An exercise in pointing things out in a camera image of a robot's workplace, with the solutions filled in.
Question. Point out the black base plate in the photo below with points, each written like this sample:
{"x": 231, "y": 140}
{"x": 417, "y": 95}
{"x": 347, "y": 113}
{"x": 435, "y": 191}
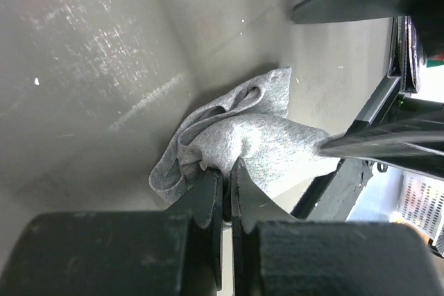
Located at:
{"x": 331, "y": 197}

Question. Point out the grey underwear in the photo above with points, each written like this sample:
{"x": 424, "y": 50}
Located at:
{"x": 250, "y": 123}

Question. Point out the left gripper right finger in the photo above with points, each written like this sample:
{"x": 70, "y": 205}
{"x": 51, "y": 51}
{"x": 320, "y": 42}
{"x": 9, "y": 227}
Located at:
{"x": 251, "y": 211}

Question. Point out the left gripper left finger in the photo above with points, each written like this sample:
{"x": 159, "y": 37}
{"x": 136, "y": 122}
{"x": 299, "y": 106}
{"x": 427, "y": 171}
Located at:
{"x": 192, "y": 237}

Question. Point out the white slotted cable duct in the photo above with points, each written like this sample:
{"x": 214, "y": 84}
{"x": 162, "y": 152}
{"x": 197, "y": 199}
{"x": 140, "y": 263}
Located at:
{"x": 421, "y": 205}

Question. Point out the teal folder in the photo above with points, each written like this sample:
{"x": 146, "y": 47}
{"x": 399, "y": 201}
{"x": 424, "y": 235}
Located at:
{"x": 434, "y": 62}

